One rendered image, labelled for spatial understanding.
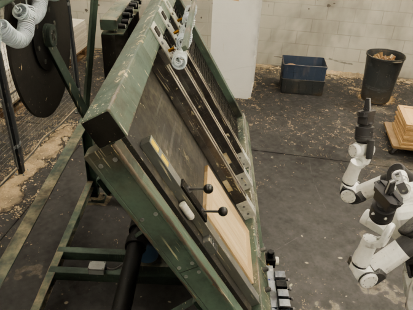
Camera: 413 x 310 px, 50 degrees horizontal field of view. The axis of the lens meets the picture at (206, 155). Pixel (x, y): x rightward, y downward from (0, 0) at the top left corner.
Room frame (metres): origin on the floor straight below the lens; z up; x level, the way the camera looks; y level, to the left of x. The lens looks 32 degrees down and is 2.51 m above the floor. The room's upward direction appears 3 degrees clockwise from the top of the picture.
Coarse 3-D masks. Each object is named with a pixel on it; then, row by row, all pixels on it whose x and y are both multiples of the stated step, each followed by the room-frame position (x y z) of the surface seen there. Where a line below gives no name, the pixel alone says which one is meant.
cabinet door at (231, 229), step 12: (204, 180) 1.73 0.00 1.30; (216, 180) 1.84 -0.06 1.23; (204, 192) 1.63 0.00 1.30; (216, 192) 1.75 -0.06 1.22; (204, 204) 1.54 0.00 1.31; (216, 204) 1.65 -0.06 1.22; (228, 204) 1.79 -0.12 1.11; (216, 216) 1.57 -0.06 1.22; (228, 216) 1.70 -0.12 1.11; (216, 228) 1.48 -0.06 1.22; (228, 228) 1.61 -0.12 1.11; (240, 228) 1.76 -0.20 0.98; (228, 240) 1.51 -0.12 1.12; (240, 240) 1.66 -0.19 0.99; (240, 252) 1.57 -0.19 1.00; (240, 264) 1.48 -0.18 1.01; (252, 276) 1.52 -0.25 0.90
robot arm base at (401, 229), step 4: (408, 220) 1.47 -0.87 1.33; (412, 220) 1.44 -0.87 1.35; (404, 224) 1.46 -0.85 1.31; (408, 224) 1.44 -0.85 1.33; (412, 224) 1.41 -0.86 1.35; (400, 228) 1.44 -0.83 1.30; (404, 228) 1.42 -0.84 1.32; (408, 228) 1.40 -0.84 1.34; (412, 228) 1.38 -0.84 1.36; (400, 232) 1.43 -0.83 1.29; (404, 232) 1.39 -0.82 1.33; (408, 232) 1.38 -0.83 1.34; (412, 232) 1.37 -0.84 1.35
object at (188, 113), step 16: (160, 32) 2.02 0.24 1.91; (160, 48) 1.97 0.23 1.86; (176, 48) 1.98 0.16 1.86; (160, 64) 1.95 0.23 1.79; (160, 80) 1.95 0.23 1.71; (176, 80) 1.97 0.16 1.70; (176, 96) 1.95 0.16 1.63; (192, 112) 1.95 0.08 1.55; (192, 128) 1.95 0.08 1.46; (208, 144) 1.95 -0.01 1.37; (208, 160) 1.95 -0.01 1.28; (224, 160) 1.99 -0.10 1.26; (224, 176) 1.95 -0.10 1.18; (240, 192) 1.95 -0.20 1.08; (240, 208) 1.95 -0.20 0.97
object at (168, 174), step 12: (144, 144) 1.35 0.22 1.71; (156, 144) 1.39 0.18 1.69; (156, 156) 1.35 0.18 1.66; (156, 168) 1.35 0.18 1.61; (168, 168) 1.36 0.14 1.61; (168, 180) 1.35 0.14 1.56; (180, 180) 1.39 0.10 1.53; (180, 192) 1.35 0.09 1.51; (204, 228) 1.35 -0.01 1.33; (216, 240) 1.35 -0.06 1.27; (228, 252) 1.38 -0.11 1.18; (228, 264) 1.35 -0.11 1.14; (240, 276) 1.35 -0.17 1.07; (240, 288) 1.35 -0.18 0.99; (252, 288) 1.38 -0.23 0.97; (252, 300) 1.35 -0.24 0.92
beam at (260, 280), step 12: (240, 120) 3.17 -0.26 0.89; (240, 132) 2.97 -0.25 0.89; (252, 168) 2.57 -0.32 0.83; (252, 228) 1.86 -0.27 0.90; (252, 240) 1.77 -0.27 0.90; (252, 252) 1.68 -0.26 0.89; (252, 264) 1.60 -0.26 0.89; (264, 264) 1.68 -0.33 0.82; (264, 276) 1.58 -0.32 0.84; (264, 300) 1.40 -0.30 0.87
